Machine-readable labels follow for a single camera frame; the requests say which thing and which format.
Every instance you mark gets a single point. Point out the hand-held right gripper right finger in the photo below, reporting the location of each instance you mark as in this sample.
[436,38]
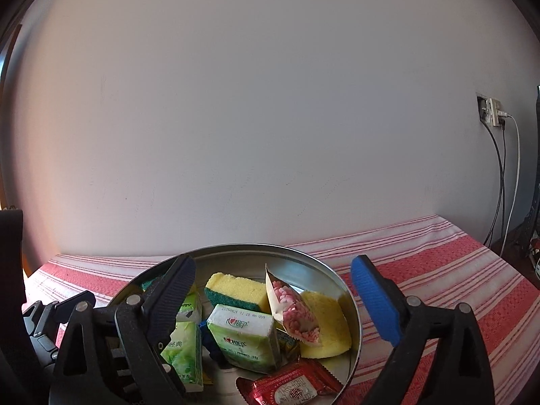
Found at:
[375,299]

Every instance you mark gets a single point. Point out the pink candy packet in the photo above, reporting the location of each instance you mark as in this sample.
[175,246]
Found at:
[295,312]

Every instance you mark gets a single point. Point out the red white striped tablecloth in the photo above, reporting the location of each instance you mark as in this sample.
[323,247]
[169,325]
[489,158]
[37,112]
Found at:
[443,261]

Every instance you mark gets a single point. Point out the round metal cookie tin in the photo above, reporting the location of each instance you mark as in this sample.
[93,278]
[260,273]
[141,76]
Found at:
[253,261]

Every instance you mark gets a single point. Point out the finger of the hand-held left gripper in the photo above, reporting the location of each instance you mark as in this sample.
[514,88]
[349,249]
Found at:
[207,335]
[76,298]

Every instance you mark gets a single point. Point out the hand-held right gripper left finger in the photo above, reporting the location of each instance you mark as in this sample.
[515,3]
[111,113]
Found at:
[168,303]

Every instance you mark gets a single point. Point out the white wall socket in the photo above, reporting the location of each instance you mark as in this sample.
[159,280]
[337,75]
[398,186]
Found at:
[485,109]

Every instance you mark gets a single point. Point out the dark object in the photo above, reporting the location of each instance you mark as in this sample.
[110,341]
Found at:
[532,219]

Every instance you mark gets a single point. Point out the red snack packet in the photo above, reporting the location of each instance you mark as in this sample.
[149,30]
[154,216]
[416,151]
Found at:
[291,390]

